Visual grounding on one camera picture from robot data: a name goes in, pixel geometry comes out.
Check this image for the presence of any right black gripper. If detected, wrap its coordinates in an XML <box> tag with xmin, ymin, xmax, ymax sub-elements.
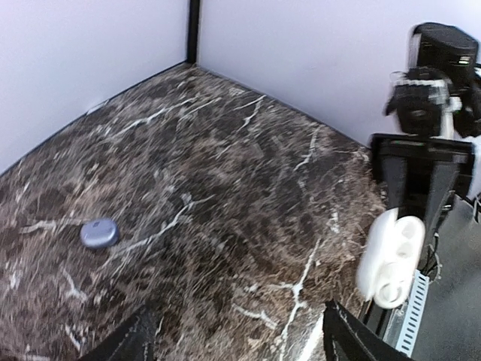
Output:
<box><xmin>371</xmin><ymin>133</ymin><xmax>474</xmax><ymax>241</ymax></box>

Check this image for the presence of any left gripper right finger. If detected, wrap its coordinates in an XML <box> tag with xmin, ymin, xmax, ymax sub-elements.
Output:
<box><xmin>323</xmin><ymin>300</ymin><xmax>411</xmax><ymax>361</ymax></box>

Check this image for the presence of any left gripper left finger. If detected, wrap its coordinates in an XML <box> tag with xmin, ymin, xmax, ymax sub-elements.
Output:
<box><xmin>78</xmin><ymin>305</ymin><xmax>156</xmax><ymax>361</ymax></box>

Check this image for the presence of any white earbud charging case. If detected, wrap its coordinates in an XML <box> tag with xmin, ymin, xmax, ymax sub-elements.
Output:
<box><xmin>356</xmin><ymin>208</ymin><xmax>425</xmax><ymax>309</ymax></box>

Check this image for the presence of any purple grey earbud case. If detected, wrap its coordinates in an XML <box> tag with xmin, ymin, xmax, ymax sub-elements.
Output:
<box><xmin>80</xmin><ymin>218</ymin><xmax>119</xmax><ymax>249</ymax></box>

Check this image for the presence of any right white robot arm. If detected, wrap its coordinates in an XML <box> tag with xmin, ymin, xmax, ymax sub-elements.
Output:
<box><xmin>371</xmin><ymin>23</ymin><xmax>480</xmax><ymax>241</ymax></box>

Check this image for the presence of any black front rail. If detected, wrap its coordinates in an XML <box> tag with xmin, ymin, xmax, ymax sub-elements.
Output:
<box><xmin>358</xmin><ymin>301</ymin><xmax>416</xmax><ymax>357</ymax></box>

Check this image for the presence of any white slotted cable duct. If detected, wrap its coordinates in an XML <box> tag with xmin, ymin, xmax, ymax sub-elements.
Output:
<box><xmin>395</xmin><ymin>270</ymin><xmax>430</xmax><ymax>357</ymax></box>

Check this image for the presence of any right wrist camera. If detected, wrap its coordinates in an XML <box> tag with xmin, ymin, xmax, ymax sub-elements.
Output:
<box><xmin>383</xmin><ymin>66</ymin><xmax>462</xmax><ymax>139</ymax></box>

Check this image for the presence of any right black frame post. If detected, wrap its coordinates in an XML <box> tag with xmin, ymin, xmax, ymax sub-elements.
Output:
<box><xmin>186</xmin><ymin>0</ymin><xmax>201</xmax><ymax>65</ymax></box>

